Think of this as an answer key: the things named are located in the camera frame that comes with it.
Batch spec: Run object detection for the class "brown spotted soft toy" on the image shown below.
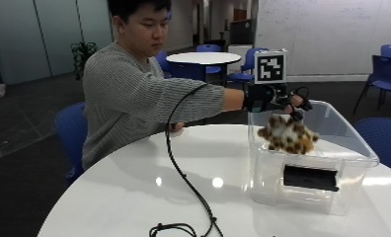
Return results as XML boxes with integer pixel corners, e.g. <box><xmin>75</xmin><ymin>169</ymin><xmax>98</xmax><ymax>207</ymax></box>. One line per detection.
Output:
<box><xmin>255</xmin><ymin>114</ymin><xmax>320</xmax><ymax>156</ymax></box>

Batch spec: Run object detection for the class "white cube of black markers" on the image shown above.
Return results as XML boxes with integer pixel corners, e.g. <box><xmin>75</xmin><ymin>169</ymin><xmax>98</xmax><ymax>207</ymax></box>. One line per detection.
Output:
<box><xmin>251</xmin><ymin>48</ymin><xmax>290</xmax><ymax>85</ymax></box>

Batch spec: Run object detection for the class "black label on bin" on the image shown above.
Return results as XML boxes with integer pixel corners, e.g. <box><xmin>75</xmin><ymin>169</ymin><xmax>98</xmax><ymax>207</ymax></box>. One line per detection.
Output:
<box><xmin>280</xmin><ymin>163</ymin><xmax>340</xmax><ymax>194</ymax></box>

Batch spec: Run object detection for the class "black cabinet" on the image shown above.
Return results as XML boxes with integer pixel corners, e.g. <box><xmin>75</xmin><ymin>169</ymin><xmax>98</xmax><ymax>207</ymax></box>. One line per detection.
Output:
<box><xmin>228</xmin><ymin>19</ymin><xmax>254</xmax><ymax>46</ymax></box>

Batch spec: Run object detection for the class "clear plastic storage bin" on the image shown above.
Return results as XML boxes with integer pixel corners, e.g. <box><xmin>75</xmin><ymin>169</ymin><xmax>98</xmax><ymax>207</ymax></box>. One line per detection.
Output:
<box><xmin>246</xmin><ymin>100</ymin><xmax>380</xmax><ymax>217</ymax></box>

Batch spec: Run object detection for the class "round white table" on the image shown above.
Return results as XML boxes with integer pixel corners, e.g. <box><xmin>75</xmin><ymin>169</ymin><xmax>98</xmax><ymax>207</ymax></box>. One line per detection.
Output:
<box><xmin>165</xmin><ymin>51</ymin><xmax>243</xmax><ymax>83</ymax></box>

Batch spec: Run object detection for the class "the person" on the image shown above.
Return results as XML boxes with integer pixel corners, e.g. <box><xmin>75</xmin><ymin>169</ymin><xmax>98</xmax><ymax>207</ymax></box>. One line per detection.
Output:
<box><xmin>81</xmin><ymin>0</ymin><xmax>247</xmax><ymax>171</ymax></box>

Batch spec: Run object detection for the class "green potted plant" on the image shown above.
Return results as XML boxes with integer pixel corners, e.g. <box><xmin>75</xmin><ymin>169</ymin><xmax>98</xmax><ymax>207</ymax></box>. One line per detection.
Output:
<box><xmin>69</xmin><ymin>40</ymin><xmax>99</xmax><ymax>81</ymax></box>

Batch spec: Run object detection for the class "white pedestal box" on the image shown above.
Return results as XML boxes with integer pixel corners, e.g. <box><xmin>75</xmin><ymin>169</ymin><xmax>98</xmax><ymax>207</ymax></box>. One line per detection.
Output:
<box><xmin>226</xmin><ymin>43</ymin><xmax>254</xmax><ymax>75</ymax></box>

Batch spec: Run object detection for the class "black cable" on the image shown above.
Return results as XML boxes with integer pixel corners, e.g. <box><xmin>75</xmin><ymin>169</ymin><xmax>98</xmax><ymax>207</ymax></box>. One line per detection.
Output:
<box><xmin>147</xmin><ymin>82</ymin><xmax>226</xmax><ymax>237</ymax></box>

